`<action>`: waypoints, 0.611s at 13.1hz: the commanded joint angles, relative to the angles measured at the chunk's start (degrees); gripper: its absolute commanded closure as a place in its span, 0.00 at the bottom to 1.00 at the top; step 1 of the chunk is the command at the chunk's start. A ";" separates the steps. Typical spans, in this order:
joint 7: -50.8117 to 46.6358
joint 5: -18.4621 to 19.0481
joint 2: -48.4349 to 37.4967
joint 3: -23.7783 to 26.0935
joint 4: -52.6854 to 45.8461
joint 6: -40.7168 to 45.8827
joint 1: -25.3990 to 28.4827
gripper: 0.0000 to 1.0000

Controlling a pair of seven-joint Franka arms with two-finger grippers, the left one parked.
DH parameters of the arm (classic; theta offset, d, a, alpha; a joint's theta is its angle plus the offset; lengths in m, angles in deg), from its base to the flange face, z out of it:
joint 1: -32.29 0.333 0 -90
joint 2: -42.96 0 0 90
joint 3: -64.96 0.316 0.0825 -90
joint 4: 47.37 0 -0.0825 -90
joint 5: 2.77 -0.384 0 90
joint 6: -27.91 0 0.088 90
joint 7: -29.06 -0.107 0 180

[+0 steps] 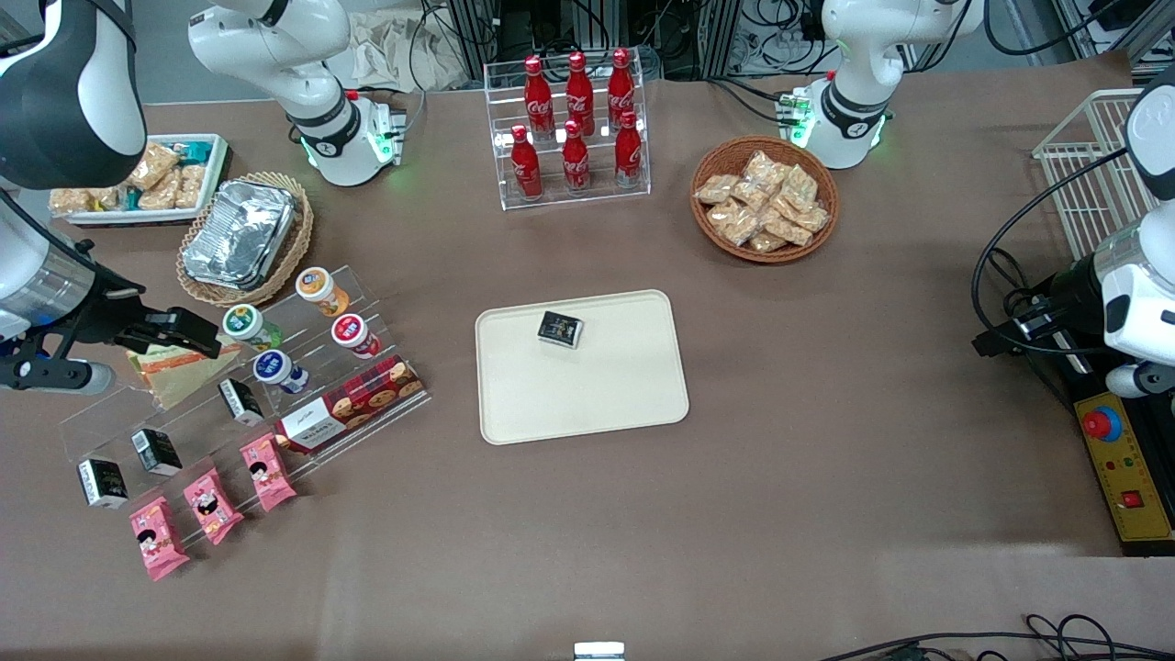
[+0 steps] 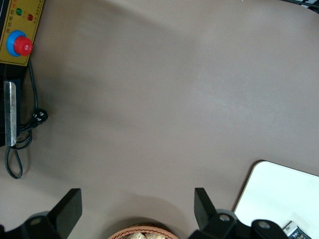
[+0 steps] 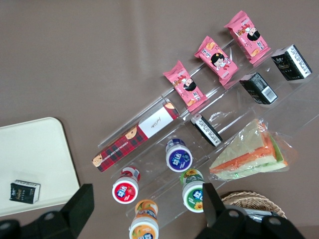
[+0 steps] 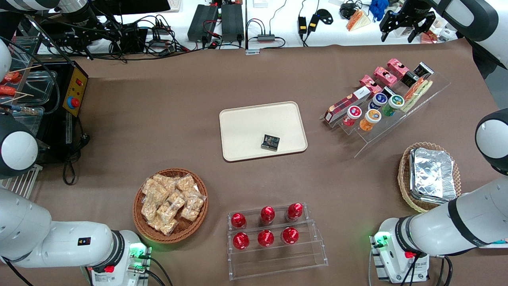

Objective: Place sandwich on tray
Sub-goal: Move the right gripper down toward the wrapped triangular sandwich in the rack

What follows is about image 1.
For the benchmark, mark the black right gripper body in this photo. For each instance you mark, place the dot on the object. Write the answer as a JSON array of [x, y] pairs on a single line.
[[103, 308]]

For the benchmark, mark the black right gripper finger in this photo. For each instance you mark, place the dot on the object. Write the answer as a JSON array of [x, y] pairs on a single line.
[[188, 332], [136, 344]]

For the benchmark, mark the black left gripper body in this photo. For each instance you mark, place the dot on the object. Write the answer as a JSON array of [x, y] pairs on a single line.
[[1068, 291]]

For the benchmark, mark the triangle sandwich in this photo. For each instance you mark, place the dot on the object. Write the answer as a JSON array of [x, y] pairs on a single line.
[[188, 381]]

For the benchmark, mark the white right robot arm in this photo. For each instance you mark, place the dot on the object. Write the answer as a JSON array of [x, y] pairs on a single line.
[[73, 92]]

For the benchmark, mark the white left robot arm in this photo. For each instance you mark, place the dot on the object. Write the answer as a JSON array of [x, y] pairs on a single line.
[[854, 101]]

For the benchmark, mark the cream plastic serving tray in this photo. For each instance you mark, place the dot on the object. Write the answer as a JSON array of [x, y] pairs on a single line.
[[587, 395]]

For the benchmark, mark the green lid cup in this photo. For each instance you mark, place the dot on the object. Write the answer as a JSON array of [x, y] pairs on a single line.
[[246, 323]]

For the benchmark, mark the clear acrylic stepped shelf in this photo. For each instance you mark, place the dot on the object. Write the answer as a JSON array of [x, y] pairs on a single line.
[[101, 422]]

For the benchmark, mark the small black snack box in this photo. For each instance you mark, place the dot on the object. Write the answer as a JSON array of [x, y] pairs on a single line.
[[240, 402], [561, 329], [103, 483], [156, 452]]

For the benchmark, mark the blue lid cup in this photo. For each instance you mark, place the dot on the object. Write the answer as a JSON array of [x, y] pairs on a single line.
[[275, 369]]

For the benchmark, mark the silver foil container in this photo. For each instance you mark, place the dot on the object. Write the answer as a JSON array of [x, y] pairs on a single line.
[[239, 234]]

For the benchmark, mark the oval light wicker basket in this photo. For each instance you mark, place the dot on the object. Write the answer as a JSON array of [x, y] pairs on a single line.
[[294, 248]]

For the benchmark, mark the orange lid cup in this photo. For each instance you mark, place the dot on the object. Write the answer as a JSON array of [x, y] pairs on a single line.
[[321, 289]]

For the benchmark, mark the large puffed snack bag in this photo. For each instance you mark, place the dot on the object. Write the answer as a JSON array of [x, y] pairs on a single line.
[[156, 163]]

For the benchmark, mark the white rectangular snack bin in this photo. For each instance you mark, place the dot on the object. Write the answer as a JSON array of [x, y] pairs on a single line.
[[216, 179]]

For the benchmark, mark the pink snack packet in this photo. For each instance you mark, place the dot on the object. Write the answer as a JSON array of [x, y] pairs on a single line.
[[268, 473], [213, 507], [158, 540]]

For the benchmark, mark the red lid cup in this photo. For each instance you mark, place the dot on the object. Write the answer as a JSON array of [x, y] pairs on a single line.
[[353, 332]]

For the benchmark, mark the yellow emergency stop box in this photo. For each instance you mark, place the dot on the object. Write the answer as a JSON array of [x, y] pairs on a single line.
[[1124, 477]]

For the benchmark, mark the teal snack packet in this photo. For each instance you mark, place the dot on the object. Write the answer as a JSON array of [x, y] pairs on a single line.
[[195, 150]]

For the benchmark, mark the red plaid cookie box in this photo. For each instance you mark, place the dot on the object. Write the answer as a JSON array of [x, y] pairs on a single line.
[[353, 404]]

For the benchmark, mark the clear bag of crackers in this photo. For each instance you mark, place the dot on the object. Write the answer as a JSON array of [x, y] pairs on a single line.
[[760, 170], [716, 189], [800, 186], [788, 231], [767, 243], [732, 222], [812, 218]]

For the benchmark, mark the round brown wicker basket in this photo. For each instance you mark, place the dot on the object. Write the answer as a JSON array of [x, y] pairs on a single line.
[[711, 220]]

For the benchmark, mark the beige crumpled cloth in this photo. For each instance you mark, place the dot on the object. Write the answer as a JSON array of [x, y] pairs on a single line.
[[404, 55]]

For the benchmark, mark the red cola bottle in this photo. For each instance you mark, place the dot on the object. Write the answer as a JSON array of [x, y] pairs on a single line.
[[621, 87], [538, 96], [526, 170], [576, 163], [579, 92], [629, 156]]

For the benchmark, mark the clear acrylic bottle rack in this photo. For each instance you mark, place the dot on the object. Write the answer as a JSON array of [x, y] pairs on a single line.
[[569, 197]]

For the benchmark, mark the background equipment rack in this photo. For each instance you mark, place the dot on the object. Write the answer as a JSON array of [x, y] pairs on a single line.
[[679, 32]]

